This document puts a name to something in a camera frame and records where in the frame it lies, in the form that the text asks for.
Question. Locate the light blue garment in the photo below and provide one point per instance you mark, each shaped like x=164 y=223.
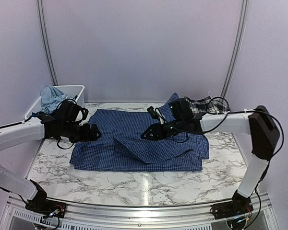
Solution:
x=52 y=98

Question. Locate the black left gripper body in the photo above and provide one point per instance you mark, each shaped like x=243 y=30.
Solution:
x=75 y=135

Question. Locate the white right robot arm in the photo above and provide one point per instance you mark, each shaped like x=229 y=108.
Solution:
x=265 y=132

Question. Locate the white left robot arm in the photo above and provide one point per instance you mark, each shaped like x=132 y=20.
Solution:
x=15 y=141

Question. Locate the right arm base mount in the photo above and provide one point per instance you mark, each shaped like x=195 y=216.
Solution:
x=237 y=206

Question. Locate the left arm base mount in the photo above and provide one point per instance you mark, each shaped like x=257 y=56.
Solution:
x=41 y=204

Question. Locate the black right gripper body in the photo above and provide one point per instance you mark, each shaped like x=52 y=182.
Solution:
x=178 y=128

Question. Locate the blue checked shirt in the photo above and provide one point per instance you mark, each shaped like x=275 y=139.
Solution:
x=121 y=149

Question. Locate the aluminium front frame rail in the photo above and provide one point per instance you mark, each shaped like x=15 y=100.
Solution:
x=105 y=217

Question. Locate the left wall aluminium post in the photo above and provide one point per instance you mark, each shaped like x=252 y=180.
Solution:
x=45 y=42

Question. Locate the white plastic laundry bin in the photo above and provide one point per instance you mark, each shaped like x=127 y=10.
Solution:
x=74 y=91

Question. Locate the black white plaid garment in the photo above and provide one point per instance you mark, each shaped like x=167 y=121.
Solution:
x=208 y=105

